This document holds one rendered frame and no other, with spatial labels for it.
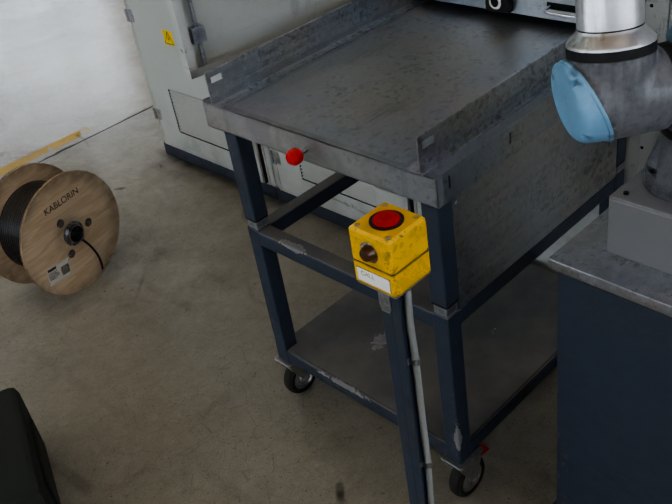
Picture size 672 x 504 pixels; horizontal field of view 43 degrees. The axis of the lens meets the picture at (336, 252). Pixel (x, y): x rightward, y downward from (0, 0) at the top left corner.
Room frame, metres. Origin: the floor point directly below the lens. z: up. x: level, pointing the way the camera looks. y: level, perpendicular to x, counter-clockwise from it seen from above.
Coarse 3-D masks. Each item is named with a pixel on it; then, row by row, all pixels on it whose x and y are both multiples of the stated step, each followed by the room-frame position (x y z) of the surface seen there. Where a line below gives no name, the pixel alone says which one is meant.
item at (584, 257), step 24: (600, 216) 1.13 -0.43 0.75; (576, 240) 1.07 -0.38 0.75; (600, 240) 1.06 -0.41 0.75; (552, 264) 1.03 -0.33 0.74; (576, 264) 1.01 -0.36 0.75; (600, 264) 1.00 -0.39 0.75; (624, 264) 0.99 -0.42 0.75; (600, 288) 0.97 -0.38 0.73; (624, 288) 0.94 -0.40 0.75; (648, 288) 0.93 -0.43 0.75
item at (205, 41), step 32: (192, 0) 1.84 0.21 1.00; (224, 0) 1.88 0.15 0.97; (256, 0) 1.92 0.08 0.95; (288, 0) 1.96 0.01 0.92; (320, 0) 2.00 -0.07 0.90; (352, 0) 2.05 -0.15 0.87; (192, 32) 1.81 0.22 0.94; (224, 32) 1.87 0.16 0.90; (256, 32) 1.91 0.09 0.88; (192, 64) 1.79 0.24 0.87
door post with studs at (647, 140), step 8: (648, 0) 1.61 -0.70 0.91; (656, 0) 1.59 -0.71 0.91; (664, 0) 1.58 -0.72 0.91; (648, 8) 1.61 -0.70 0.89; (656, 8) 1.59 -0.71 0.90; (664, 8) 1.58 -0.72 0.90; (648, 16) 1.61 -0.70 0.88; (656, 16) 1.59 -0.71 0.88; (664, 16) 1.58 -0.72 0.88; (648, 24) 1.60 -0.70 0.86; (656, 24) 1.59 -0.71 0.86; (664, 24) 1.58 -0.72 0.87; (656, 32) 1.59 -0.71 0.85; (664, 32) 1.58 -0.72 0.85; (664, 40) 1.58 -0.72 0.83; (640, 136) 1.61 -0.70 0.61; (648, 136) 1.59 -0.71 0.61; (656, 136) 1.58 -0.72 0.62; (640, 144) 1.60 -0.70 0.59; (648, 144) 1.59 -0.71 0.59; (640, 152) 1.60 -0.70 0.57; (648, 152) 1.59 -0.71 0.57; (640, 160) 1.60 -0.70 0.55; (640, 168) 1.60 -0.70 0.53
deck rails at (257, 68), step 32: (384, 0) 1.96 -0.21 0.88; (416, 0) 2.02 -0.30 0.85; (288, 32) 1.77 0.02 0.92; (320, 32) 1.82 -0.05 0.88; (352, 32) 1.88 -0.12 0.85; (224, 64) 1.65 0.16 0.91; (256, 64) 1.70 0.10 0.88; (288, 64) 1.75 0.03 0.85; (544, 64) 1.42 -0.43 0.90; (224, 96) 1.64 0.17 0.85; (480, 96) 1.30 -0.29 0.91; (512, 96) 1.36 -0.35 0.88; (448, 128) 1.24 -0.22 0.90; (480, 128) 1.30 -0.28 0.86; (416, 160) 1.24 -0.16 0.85
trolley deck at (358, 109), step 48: (432, 0) 2.01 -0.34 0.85; (384, 48) 1.76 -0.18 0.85; (432, 48) 1.71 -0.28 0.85; (480, 48) 1.67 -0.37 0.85; (528, 48) 1.62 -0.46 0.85; (288, 96) 1.59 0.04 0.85; (336, 96) 1.55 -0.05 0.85; (384, 96) 1.52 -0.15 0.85; (432, 96) 1.48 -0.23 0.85; (288, 144) 1.45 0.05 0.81; (336, 144) 1.35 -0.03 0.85; (384, 144) 1.32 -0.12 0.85; (480, 144) 1.26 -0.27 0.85; (432, 192) 1.18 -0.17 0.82
